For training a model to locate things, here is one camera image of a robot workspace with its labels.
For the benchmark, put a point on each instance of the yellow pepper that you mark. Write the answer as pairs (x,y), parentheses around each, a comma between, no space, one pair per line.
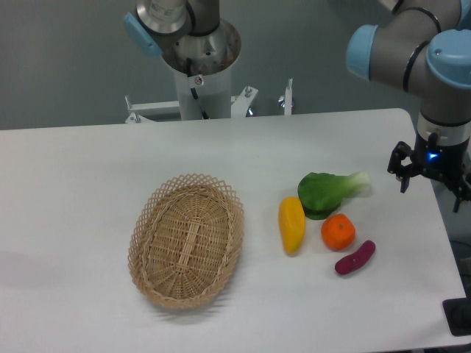
(291,220)

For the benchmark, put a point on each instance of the white metal mounting frame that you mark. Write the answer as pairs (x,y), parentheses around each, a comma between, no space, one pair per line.
(241,107)

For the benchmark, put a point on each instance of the black device at table edge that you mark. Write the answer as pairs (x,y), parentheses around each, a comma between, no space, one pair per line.
(457,312)

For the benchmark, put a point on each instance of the orange tangerine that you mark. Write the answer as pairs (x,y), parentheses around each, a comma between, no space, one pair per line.
(338,232)

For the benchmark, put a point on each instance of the purple sweet potato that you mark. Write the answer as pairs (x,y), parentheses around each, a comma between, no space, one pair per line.
(356,260)

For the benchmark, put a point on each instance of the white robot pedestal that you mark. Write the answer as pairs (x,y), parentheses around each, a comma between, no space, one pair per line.
(204,96)

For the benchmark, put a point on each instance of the silver robot base joint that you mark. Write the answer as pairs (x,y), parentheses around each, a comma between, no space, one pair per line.
(190,36)

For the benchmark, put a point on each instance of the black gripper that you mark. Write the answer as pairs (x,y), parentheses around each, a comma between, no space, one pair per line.
(439,162)

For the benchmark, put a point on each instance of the oval wicker basket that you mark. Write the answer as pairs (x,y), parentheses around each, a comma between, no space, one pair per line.
(186,242)

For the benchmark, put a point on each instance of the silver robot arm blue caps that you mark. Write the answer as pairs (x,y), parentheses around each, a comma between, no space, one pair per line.
(424,51)

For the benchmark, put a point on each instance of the green bok choy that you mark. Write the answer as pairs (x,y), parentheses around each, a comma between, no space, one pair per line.
(321,194)

